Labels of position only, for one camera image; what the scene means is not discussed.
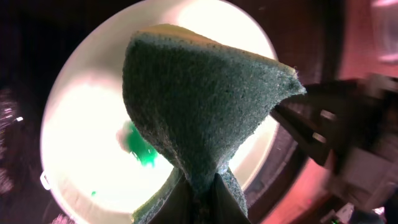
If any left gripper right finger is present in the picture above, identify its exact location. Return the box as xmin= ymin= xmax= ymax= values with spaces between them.
xmin=213 ymin=174 xmax=251 ymax=224

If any mint plate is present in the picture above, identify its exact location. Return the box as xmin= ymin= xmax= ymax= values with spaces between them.
xmin=40 ymin=0 xmax=277 ymax=223

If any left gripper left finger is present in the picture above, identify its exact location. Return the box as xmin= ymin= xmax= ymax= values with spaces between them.
xmin=148 ymin=177 xmax=193 ymax=224

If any round black tray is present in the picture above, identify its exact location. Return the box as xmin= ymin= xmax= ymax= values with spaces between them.
xmin=0 ymin=0 xmax=346 ymax=224

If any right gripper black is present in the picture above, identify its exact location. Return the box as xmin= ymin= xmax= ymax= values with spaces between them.
xmin=271 ymin=73 xmax=397 ymax=211

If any green yellow sponge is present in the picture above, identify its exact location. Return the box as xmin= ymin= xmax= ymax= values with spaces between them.
xmin=123 ymin=24 xmax=305 ymax=223

